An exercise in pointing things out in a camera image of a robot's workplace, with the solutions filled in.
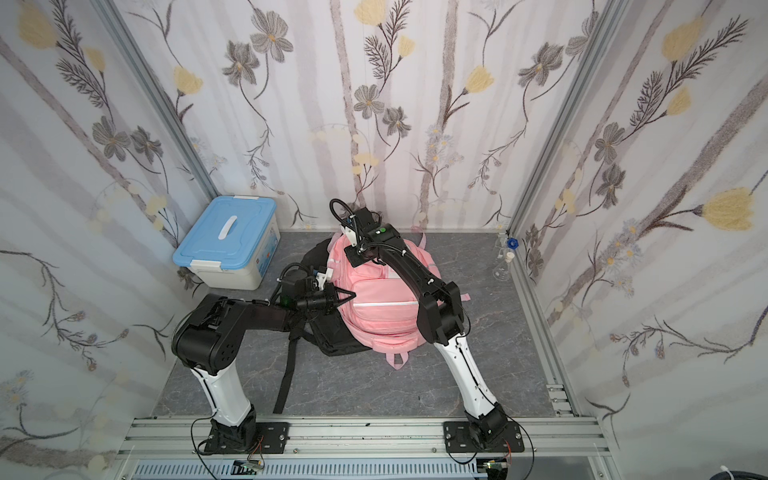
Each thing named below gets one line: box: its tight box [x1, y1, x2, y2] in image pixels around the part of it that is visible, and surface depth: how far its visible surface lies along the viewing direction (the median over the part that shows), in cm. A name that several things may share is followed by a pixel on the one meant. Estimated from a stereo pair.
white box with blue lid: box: [173, 195, 281, 290], surface depth 98 cm
